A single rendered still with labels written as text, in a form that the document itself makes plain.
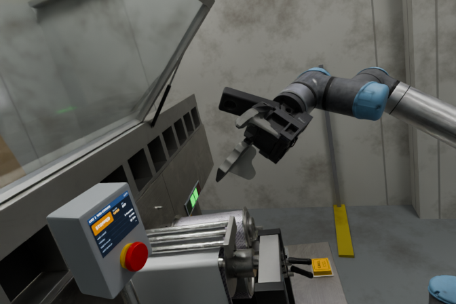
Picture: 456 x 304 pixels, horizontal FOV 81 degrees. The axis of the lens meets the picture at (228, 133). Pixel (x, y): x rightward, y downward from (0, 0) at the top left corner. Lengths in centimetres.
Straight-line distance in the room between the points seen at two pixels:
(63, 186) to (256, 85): 236
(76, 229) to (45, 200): 39
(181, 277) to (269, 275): 20
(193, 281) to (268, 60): 240
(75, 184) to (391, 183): 291
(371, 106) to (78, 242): 51
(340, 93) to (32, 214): 66
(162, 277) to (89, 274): 34
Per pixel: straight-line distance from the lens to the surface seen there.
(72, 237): 32
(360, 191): 321
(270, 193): 327
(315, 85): 60
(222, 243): 61
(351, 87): 59
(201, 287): 65
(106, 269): 32
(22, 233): 66
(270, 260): 56
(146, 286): 70
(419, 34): 262
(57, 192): 71
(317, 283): 126
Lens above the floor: 182
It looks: 15 degrees down
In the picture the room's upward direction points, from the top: 13 degrees counter-clockwise
